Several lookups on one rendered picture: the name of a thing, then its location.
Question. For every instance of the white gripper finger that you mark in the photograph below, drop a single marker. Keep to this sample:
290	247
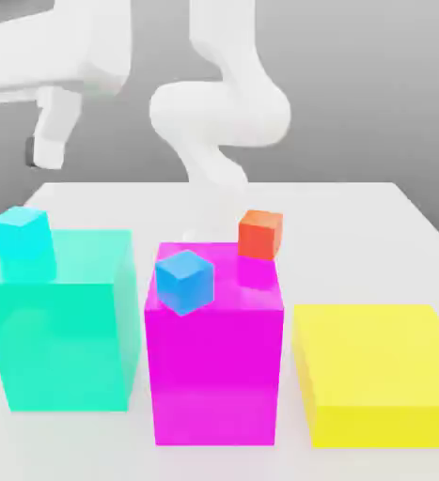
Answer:
53	127

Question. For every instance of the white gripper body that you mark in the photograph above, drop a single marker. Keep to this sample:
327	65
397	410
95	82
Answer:
53	56

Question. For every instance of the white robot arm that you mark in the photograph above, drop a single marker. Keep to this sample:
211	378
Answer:
222	112

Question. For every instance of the small cyan cube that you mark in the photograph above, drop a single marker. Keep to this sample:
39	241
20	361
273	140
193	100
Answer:
19	233

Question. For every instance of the small blue cube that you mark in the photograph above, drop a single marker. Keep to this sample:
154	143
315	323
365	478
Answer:
184	282

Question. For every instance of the small red cube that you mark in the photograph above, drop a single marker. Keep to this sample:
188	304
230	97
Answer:
259	236

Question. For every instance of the large teal box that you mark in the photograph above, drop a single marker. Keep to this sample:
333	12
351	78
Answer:
61	338

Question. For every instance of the large magenta box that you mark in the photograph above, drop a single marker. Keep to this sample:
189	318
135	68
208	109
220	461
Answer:
213	368

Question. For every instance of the large yellow box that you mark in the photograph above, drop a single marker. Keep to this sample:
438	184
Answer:
377	360

